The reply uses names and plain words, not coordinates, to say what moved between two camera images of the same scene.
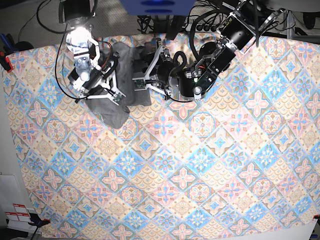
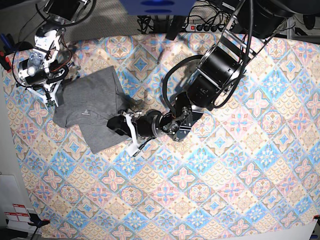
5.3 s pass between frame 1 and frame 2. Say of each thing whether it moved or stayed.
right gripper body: moved
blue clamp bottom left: stayed
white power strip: stayed
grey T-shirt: moved
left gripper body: moved
